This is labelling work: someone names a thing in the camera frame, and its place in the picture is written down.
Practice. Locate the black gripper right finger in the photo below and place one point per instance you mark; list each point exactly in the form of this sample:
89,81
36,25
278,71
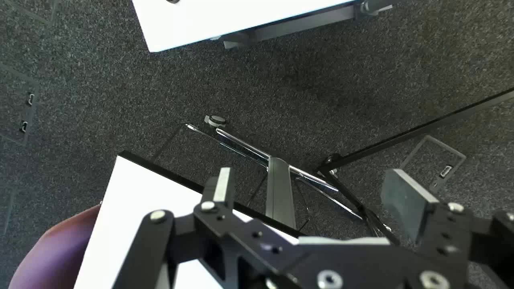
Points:
407,206

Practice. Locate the metal clothes rack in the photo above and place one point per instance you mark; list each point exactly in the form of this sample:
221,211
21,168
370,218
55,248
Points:
375,222

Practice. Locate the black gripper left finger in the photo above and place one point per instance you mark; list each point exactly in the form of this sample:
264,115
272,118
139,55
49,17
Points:
222,187

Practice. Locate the white stand table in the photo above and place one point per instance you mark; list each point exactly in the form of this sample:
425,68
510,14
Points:
225,18

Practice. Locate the long white work table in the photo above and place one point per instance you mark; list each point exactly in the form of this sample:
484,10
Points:
139,214

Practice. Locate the floor outlet hatch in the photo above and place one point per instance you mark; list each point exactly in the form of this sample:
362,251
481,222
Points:
431,158

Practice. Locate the purple chair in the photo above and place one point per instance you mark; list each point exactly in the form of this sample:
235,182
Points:
54,251

